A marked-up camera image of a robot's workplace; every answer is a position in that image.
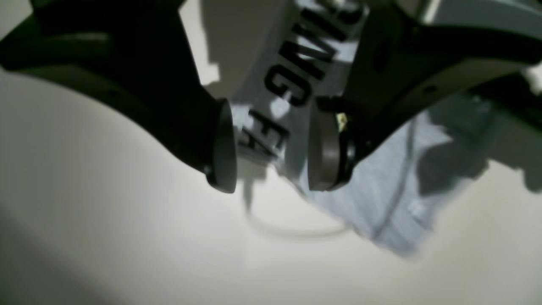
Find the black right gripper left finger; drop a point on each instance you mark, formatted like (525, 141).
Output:
(134, 56)

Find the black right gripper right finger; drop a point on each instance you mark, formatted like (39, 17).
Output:
(411, 55)

